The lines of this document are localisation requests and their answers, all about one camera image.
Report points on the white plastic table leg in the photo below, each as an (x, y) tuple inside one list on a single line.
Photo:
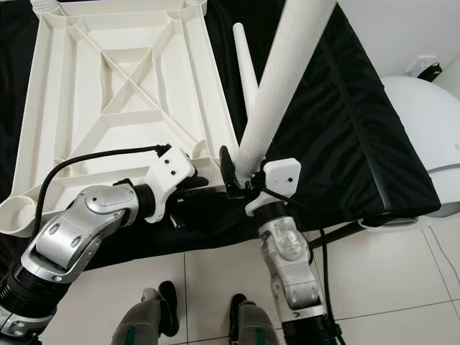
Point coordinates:
[(295, 57), (244, 72), (44, 3), (195, 2)]

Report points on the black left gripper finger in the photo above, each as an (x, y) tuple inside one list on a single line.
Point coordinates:
[(195, 184)]

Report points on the white wall socket with plug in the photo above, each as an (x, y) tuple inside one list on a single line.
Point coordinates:
[(424, 67)]

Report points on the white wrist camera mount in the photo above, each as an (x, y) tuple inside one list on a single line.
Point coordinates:
[(172, 170), (282, 174)]

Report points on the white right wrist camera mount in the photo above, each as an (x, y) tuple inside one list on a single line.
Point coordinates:
[(282, 174)]

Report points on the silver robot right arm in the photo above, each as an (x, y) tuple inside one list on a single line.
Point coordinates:
[(291, 266)]

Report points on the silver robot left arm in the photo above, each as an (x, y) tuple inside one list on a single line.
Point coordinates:
[(79, 237)]

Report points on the white plastic table top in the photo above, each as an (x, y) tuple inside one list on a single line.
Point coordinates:
[(57, 108)]

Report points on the black metal table leg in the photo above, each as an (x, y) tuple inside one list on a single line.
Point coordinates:
[(334, 234)]

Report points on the white rounded appliance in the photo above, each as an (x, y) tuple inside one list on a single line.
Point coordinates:
[(417, 129)]

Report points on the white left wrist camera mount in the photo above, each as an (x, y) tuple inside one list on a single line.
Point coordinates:
[(172, 170)]

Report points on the silver robot right leg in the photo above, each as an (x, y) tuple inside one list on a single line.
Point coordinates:
[(255, 323)]

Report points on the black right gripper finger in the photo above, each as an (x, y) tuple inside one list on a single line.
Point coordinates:
[(226, 167)]

